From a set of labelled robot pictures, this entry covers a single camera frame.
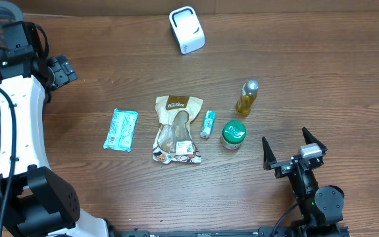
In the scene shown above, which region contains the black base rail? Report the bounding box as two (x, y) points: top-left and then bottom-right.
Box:
(110, 225), (351, 237)

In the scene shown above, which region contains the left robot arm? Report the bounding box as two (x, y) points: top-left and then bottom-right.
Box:
(0, 21), (116, 237)

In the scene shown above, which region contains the brown white snack pouch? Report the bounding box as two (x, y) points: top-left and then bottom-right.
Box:
(152, 95), (203, 165)

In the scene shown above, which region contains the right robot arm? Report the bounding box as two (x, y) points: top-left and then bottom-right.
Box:
(262, 127), (350, 237)

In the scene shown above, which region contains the white barcode scanner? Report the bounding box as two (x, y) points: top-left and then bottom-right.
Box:
(168, 6), (205, 55)

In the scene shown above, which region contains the small teal tissue pack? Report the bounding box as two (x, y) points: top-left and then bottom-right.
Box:
(200, 111), (216, 139)

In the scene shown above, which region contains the green lid jar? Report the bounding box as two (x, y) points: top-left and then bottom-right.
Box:
(220, 120), (246, 150)

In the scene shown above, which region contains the yellow liquid bottle grey cap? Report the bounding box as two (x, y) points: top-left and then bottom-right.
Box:
(236, 80), (259, 117)

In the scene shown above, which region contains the large teal wipes pack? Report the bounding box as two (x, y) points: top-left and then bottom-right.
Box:
(103, 109), (138, 152)

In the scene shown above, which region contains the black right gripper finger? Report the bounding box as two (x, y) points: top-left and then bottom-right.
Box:
(302, 127), (328, 153)
(262, 137), (277, 170)

